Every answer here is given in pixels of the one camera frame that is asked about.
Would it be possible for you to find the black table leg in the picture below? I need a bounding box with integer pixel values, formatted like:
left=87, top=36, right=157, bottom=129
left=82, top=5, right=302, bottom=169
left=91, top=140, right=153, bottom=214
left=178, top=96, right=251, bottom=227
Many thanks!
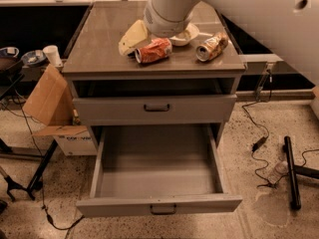
left=27, top=140, right=58, bottom=200

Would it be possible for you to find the white paper cup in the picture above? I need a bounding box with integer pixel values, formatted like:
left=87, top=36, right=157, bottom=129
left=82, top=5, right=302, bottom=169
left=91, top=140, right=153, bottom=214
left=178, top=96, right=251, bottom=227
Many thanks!
left=43, top=45, right=63, bottom=68

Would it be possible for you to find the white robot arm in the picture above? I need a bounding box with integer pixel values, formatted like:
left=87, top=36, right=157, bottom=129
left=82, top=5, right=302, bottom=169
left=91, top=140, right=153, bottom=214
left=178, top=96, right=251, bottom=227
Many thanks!
left=119, top=0, right=319, bottom=86

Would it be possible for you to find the crushed orange soda can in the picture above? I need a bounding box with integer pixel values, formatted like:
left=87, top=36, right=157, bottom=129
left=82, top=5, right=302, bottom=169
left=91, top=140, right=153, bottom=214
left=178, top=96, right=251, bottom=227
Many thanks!
left=135, top=38, right=172, bottom=64

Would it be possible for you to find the grey drawer cabinet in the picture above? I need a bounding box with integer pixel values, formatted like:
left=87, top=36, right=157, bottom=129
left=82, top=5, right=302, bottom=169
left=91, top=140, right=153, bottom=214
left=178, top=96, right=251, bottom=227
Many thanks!
left=63, top=1, right=245, bottom=144

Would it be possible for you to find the black stand leg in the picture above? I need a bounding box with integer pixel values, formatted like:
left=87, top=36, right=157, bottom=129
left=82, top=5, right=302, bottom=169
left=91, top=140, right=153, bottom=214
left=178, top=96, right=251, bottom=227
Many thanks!
left=283, top=136, right=319, bottom=210

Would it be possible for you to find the white paper bowl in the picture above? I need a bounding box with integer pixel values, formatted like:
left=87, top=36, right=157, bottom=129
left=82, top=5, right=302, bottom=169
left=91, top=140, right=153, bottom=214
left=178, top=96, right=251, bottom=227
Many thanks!
left=170, top=23, right=199, bottom=47

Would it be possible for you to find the brown cardboard box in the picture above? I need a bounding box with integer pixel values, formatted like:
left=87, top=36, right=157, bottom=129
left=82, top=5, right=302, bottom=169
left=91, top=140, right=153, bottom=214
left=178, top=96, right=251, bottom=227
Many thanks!
left=23, top=65, right=97, bottom=155

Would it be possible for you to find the crushed gold soda can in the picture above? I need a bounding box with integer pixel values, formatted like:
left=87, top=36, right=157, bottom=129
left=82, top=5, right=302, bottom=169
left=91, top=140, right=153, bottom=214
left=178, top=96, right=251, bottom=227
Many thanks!
left=195, top=32, right=229, bottom=62

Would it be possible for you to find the closed grey top drawer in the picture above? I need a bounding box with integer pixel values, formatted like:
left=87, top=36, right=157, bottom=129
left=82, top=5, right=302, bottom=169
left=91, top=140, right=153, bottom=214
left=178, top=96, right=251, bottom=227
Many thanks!
left=73, top=95, right=236, bottom=125

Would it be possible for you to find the clear plastic bottle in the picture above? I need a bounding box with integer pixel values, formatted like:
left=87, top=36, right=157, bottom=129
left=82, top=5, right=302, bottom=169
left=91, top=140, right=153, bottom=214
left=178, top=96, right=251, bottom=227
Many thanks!
left=268, top=161, right=288, bottom=185

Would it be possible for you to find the black power adapter cable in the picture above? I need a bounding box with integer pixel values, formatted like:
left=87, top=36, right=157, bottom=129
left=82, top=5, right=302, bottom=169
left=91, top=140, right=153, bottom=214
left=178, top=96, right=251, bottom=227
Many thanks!
left=241, top=101, right=289, bottom=189

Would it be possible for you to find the blue bowl with items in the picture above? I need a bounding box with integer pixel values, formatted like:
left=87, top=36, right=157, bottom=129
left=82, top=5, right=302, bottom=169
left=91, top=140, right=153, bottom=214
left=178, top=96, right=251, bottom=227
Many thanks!
left=22, top=50, right=47, bottom=67

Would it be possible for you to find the open grey middle drawer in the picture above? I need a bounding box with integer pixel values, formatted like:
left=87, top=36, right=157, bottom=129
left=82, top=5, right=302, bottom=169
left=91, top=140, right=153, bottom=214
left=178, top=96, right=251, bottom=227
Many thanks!
left=77, top=124, right=242, bottom=217

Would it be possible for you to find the black floor cable left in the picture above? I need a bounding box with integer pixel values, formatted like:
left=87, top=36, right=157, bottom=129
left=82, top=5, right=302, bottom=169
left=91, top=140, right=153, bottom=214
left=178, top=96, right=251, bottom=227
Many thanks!
left=13, top=93, right=86, bottom=232

